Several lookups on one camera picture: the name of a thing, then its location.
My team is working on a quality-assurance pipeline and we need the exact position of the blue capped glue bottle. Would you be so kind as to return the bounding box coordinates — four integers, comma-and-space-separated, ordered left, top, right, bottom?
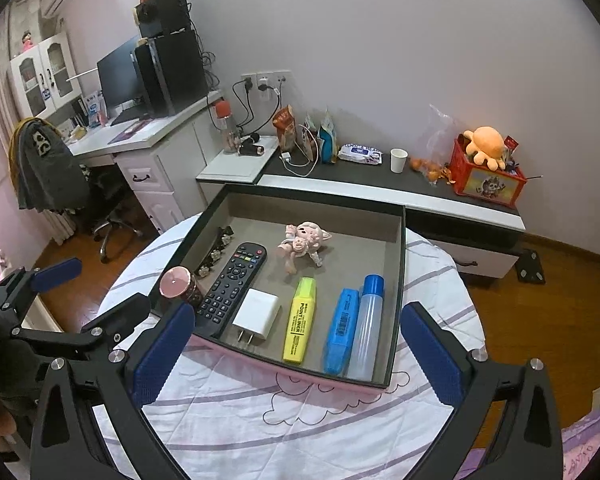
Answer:
347, 274, 385, 382

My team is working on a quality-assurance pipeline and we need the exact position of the black remote control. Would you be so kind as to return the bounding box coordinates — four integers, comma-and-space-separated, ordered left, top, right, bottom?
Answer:
194, 242, 268, 338

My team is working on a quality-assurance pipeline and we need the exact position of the blue highlighter marker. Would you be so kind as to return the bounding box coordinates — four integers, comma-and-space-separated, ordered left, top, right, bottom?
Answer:
323, 288, 360, 376

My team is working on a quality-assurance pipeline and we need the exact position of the white power adapter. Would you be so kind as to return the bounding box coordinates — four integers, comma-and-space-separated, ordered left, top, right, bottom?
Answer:
233, 288, 280, 344

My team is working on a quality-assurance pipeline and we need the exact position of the yellow highlighter marker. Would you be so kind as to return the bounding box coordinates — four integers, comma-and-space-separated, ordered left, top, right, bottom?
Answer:
283, 278, 316, 365

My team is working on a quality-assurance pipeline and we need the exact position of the pink pig figurine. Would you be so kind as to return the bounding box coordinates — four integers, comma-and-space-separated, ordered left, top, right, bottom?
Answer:
277, 221, 332, 275

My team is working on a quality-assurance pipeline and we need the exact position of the black bathroom scale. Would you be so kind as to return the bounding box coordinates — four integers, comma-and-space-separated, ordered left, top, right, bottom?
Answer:
515, 248, 545, 285

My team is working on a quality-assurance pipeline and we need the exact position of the dark jacket on chair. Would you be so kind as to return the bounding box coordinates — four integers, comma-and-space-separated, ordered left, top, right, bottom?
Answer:
8, 117, 91, 212

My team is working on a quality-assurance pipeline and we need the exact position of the pink floral bedding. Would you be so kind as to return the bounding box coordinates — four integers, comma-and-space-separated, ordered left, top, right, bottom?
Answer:
454, 398, 600, 480

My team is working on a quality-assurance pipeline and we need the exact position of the white striped tablecloth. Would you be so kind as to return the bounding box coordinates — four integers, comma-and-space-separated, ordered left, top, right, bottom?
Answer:
98, 214, 486, 479

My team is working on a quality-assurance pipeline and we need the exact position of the black office chair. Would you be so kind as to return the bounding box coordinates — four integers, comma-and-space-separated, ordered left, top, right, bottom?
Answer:
76, 165, 144, 263

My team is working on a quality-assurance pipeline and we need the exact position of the pink and black tray box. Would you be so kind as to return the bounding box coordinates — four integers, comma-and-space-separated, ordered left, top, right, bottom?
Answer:
166, 184, 406, 390

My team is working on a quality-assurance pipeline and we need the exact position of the white desk with drawers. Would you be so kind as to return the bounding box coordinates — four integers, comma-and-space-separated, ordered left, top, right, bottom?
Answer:
69, 91, 223, 233

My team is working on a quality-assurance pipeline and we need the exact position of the red cartoon storage box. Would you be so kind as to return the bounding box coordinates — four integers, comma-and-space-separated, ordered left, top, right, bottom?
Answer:
450, 136, 528, 208

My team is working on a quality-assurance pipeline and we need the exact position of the white glass door cabinet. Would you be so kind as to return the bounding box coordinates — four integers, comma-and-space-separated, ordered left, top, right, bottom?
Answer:
8, 32, 82, 118

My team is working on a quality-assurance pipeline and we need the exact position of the black computer monitor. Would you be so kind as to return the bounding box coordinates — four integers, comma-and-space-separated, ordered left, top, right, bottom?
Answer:
97, 36, 142, 125

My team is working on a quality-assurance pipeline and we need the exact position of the white paper cup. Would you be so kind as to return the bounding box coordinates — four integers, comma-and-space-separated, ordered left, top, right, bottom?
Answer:
390, 148, 408, 174

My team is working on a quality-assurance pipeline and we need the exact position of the orange octopus plush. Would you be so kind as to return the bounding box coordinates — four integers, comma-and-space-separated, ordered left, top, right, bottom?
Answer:
463, 126, 505, 171

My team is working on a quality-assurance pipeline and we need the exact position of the orange capped bottle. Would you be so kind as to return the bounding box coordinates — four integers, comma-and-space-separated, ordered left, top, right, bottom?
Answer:
214, 100, 240, 153

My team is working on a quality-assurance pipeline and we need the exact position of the clear plastic bag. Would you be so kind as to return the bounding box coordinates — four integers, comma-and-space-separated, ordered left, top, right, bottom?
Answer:
422, 104, 466, 165

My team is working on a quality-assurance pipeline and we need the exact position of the wet wipes pack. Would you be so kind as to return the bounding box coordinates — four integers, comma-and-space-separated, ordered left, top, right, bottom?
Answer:
338, 143, 382, 166

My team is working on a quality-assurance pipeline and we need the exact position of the blue white snack bag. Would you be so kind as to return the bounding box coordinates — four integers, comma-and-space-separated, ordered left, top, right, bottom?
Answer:
318, 110, 338, 165

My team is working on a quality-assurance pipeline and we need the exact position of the black computer tower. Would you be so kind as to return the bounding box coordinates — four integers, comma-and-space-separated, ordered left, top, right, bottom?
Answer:
132, 30, 209, 118

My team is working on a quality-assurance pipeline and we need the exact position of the orange snack bag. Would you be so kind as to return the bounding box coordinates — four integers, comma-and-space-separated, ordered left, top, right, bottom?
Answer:
272, 105, 296, 153

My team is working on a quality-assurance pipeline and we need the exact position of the black speaker on tower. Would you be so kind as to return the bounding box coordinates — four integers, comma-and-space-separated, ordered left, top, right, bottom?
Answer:
135, 0, 190, 38

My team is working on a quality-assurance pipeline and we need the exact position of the wall power socket strip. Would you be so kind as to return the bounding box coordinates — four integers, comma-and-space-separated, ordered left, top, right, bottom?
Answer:
240, 70, 294, 90

